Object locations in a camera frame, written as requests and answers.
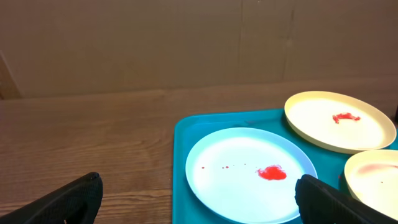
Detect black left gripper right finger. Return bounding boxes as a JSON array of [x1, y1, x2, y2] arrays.
[[295, 174, 397, 224]]

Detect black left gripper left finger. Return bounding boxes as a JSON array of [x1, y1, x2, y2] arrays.
[[1, 172, 103, 224]]

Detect light blue plate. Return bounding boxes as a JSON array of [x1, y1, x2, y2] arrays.
[[185, 128, 317, 223]]

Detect yellow plate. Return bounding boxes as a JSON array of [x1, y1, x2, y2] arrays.
[[344, 149, 397, 220], [284, 91, 397, 154]]

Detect teal plastic tray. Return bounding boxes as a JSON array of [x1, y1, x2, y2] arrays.
[[171, 108, 398, 224]]

